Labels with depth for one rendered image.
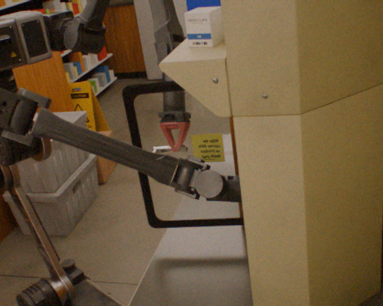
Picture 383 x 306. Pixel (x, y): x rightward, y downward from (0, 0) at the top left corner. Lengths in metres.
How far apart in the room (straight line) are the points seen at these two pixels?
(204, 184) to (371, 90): 0.36
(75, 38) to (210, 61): 0.82
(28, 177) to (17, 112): 2.13
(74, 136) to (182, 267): 0.44
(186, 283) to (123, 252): 1.83
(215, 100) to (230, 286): 0.52
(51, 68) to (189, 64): 3.26
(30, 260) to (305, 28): 2.67
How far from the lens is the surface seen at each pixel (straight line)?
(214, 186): 0.98
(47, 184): 3.15
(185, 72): 0.81
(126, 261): 2.95
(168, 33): 1.26
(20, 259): 3.26
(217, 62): 0.80
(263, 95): 0.80
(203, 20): 0.88
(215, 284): 1.20
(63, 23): 1.67
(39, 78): 3.87
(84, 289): 2.44
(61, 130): 1.06
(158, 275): 1.25
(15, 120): 1.07
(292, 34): 0.77
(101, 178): 3.83
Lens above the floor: 1.71
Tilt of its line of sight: 24 degrees down
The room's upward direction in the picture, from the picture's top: 9 degrees counter-clockwise
